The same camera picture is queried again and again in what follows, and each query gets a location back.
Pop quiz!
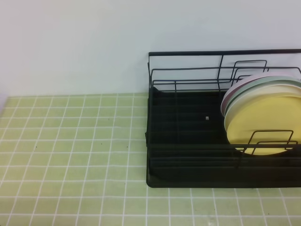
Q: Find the black drip tray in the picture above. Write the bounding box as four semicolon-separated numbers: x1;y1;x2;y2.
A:
145;87;301;188

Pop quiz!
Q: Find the pink plate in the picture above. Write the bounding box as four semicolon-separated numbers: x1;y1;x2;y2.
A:
221;72;276;116

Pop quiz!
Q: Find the yellow plastic plate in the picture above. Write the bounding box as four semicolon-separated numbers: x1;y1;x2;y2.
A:
224;96;301;145

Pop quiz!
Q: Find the black wire dish rack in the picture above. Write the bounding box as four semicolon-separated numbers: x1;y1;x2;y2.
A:
147;48;301;170

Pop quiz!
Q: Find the pale green plate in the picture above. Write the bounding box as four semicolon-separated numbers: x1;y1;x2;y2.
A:
224;74;301;129

